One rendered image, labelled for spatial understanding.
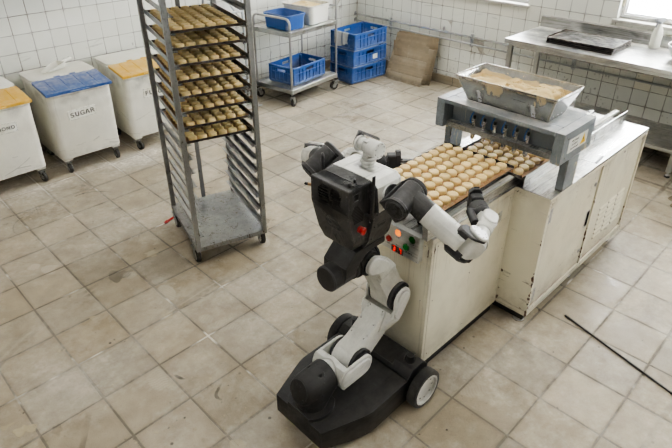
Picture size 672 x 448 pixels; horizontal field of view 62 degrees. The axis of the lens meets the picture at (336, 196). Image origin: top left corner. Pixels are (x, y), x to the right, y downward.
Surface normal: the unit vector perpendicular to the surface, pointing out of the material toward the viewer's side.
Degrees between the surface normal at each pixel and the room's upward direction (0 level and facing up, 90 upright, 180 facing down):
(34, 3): 90
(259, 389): 0
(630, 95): 90
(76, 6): 90
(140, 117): 92
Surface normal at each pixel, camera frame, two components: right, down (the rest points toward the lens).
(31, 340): 0.00, -0.87
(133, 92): 0.65, 0.40
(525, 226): -0.72, 0.35
